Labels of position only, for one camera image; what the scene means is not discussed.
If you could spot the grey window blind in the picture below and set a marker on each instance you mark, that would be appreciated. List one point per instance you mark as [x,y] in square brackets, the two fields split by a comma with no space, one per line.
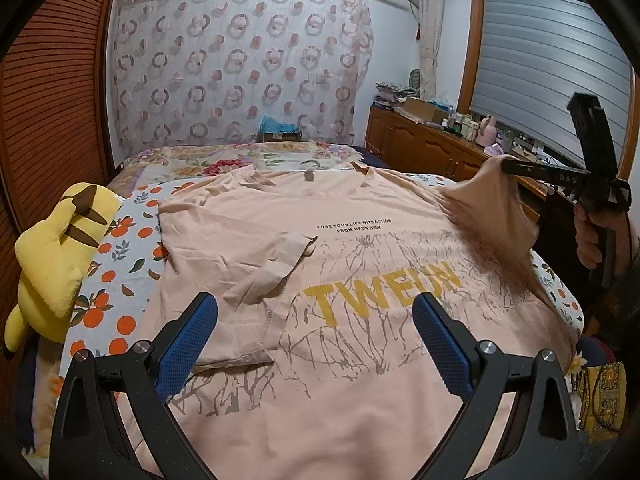
[545,60]

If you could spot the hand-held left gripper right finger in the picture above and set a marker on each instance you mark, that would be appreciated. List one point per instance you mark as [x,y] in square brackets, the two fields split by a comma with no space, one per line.
[445,347]

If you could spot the yellow plush toy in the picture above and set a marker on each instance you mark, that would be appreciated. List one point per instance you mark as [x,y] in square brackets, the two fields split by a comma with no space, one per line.
[50,260]

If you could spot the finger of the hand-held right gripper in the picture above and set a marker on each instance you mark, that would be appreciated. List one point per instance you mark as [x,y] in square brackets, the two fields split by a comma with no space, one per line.
[540,170]

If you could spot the beige window curtain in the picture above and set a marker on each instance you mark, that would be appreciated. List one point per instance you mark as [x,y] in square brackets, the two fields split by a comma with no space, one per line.
[430,35]

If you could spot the pink printed t-shirt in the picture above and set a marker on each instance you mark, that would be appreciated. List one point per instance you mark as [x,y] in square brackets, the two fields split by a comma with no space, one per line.
[350,205]

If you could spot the pink kettle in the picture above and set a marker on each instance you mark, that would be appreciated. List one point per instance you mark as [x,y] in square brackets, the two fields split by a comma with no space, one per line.
[487,132]

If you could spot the blue item in box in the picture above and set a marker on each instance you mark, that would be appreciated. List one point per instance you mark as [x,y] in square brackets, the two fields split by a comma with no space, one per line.
[280,130]

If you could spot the wooden cabinet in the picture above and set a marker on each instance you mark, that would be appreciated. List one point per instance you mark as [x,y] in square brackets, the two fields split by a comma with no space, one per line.
[425,145]

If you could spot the pink tissue pack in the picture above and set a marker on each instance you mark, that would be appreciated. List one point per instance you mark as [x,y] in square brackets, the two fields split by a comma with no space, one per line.
[494,150]

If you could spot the person's right hand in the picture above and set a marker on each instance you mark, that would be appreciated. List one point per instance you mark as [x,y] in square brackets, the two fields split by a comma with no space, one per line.
[587,240]

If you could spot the cardboard box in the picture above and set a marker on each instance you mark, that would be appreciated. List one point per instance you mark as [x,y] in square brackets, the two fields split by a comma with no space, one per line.
[422,109]

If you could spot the orange fruit print mat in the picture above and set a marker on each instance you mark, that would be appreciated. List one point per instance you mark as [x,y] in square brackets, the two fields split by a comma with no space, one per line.
[125,260]

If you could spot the stack of folded cloths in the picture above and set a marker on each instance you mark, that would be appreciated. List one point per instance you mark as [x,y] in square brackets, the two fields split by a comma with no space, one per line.
[392,92]

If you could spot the circle pattern curtain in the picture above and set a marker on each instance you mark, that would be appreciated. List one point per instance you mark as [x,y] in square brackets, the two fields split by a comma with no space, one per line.
[240,60]

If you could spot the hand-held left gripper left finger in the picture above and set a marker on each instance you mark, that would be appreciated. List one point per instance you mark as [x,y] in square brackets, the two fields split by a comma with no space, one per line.
[185,347]

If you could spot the navy blue blanket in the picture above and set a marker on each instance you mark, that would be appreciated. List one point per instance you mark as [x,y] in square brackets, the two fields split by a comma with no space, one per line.
[375,157]

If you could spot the wooden louvered wardrobe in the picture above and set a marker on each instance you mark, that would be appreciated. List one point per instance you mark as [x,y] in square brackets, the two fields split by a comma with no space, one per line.
[55,85]

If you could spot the yellow patterned bag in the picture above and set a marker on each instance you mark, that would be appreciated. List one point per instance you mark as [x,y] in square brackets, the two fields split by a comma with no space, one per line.
[602,395]

